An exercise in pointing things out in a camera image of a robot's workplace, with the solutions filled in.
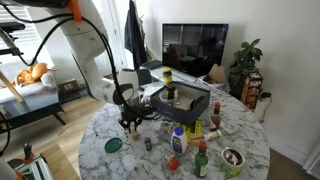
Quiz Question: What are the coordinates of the orange cable clip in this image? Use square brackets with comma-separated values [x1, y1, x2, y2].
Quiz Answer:
[68, 0, 83, 23]

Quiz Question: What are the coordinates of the brown sauce bottle red cap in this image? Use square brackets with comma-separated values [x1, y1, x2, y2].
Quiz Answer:
[209, 101, 222, 132]

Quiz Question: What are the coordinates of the white low tv stand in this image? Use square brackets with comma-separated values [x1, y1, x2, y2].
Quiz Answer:
[139, 59, 228, 91]

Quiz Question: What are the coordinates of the green toy car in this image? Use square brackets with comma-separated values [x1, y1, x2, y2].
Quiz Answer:
[144, 137, 153, 151]

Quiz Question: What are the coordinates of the orange Jenga box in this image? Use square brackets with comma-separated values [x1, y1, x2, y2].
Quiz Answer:
[240, 71, 264, 113]

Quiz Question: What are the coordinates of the black red clamp tool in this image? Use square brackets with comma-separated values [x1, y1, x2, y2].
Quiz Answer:
[22, 142, 34, 164]

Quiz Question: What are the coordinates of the yellow jar black cap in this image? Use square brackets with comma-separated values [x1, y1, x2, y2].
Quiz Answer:
[162, 67, 173, 85]

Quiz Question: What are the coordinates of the black flat screen television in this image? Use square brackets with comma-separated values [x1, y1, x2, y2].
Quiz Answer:
[161, 23, 230, 78]

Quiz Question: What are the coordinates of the black round object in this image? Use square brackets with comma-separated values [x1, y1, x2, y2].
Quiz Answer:
[189, 95, 206, 112]

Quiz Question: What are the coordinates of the small red capped jar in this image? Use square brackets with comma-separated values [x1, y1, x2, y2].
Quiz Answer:
[165, 153, 182, 172]

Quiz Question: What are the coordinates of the white cup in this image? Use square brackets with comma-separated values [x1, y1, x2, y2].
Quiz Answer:
[158, 89, 180, 108]

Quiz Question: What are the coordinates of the dark blue cardboard box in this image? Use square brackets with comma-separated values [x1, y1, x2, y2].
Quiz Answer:
[149, 81, 212, 128]

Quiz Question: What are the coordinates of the green white striped object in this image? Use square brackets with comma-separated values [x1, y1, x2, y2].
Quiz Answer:
[13, 154, 54, 180]

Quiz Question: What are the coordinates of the open green tin can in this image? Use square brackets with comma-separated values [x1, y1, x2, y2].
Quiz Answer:
[219, 147, 247, 178]

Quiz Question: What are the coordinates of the clear plastic cup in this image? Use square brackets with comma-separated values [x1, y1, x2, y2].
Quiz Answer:
[121, 153, 137, 173]

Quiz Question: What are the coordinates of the long wooden block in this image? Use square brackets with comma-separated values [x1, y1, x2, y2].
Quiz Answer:
[187, 133, 204, 147]

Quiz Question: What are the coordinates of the white paper sheet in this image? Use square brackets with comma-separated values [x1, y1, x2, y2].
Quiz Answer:
[139, 81, 166, 101]

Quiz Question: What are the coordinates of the open brown cardboard box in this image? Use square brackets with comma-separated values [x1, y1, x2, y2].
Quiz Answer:
[201, 64, 228, 85]

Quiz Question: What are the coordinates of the dark hanging coat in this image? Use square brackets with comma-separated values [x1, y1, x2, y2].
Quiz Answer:
[123, 0, 148, 71]

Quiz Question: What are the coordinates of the dark glass bottle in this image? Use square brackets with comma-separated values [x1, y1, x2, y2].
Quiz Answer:
[165, 83, 177, 100]

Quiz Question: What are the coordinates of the green leafy plant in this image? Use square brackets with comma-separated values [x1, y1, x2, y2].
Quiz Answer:
[229, 38, 264, 79]

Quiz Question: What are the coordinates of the small white bottle green cap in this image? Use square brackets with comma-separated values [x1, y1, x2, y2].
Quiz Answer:
[202, 129, 223, 142]

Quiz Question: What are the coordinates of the black camera stand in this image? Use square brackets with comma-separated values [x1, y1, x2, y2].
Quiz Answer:
[0, 21, 27, 57]

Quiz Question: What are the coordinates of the dark blue flat book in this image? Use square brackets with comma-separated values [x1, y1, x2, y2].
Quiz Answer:
[141, 59, 163, 70]

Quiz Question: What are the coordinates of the dark plant pot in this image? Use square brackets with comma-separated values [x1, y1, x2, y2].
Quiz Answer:
[227, 71, 249, 100]

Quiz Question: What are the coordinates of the orange stuffed toy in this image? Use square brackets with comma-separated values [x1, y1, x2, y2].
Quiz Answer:
[9, 62, 58, 88]

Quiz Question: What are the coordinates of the green glass bottle red cap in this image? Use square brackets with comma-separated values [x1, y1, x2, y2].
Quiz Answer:
[193, 140, 210, 179]

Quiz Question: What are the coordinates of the white canister black lid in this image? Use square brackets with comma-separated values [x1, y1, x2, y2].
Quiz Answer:
[254, 92, 273, 124]

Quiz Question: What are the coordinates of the purple snack packet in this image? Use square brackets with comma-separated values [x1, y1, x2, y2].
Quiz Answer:
[154, 119, 175, 140]

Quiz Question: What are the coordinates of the grey daybed black frame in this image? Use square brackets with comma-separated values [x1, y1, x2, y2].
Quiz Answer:
[0, 58, 68, 134]

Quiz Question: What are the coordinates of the green plastic lid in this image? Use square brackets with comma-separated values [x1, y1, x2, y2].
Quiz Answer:
[104, 137, 123, 154]

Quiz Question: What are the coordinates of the white floor vent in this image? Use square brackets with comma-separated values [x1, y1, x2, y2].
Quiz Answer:
[304, 153, 320, 180]

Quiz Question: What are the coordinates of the grey chair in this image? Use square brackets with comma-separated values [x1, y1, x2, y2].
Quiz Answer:
[136, 68, 154, 86]

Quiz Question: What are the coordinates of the brown box with label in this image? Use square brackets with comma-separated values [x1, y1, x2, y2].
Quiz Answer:
[57, 78, 81, 94]

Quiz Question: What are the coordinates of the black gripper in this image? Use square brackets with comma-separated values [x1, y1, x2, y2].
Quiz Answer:
[118, 103, 158, 135]

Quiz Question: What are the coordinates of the black cable bundle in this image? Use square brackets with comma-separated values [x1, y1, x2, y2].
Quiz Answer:
[0, 0, 162, 123]

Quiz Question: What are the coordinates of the wooden slat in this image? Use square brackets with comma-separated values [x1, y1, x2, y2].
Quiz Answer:
[0, 69, 25, 104]

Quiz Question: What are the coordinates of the white bottle blue cap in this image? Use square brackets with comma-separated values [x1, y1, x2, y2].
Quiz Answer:
[170, 126, 189, 156]

